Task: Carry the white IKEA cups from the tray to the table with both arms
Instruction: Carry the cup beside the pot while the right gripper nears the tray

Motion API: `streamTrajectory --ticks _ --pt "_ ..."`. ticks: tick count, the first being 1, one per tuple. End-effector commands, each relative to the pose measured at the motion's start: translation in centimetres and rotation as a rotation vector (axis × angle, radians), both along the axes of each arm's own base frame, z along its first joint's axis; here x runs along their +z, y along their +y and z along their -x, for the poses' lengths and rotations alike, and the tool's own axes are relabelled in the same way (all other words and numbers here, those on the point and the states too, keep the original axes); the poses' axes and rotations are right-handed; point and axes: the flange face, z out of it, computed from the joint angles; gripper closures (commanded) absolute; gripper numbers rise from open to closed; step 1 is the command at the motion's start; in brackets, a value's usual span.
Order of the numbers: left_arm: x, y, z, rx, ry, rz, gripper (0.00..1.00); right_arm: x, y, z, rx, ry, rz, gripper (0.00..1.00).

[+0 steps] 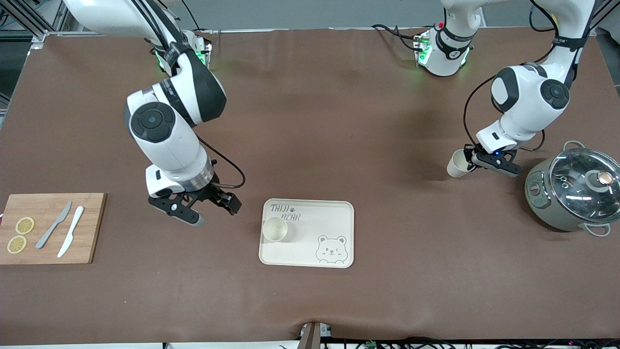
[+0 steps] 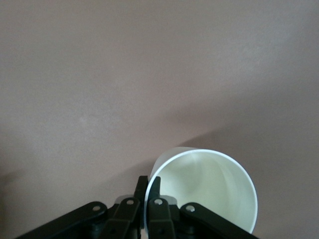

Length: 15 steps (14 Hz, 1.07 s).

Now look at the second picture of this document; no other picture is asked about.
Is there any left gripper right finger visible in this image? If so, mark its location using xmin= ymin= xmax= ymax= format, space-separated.
xmin=147 ymin=176 xmax=260 ymax=239

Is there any brown table cover mat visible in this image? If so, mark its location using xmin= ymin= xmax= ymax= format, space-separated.
xmin=0 ymin=0 xmax=319 ymax=239

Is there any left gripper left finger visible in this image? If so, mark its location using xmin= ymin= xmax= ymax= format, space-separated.
xmin=14 ymin=175 xmax=150 ymax=239

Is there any white plastic cup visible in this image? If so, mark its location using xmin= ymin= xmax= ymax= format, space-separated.
xmin=144 ymin=146 xmax=259 ymax=235

